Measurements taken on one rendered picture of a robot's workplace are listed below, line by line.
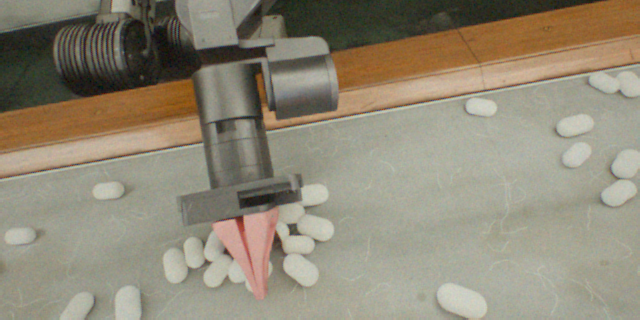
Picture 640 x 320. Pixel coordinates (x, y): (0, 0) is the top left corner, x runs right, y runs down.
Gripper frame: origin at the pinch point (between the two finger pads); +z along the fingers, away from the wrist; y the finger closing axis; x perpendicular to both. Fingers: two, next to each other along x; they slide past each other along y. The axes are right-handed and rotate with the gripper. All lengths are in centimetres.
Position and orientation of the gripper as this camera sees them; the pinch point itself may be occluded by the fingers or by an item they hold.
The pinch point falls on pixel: (260, 287)
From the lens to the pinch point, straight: 38.6
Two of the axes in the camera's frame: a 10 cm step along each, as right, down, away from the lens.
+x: 0.5, 0.9, 9.9
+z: 1.9, 9.8, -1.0
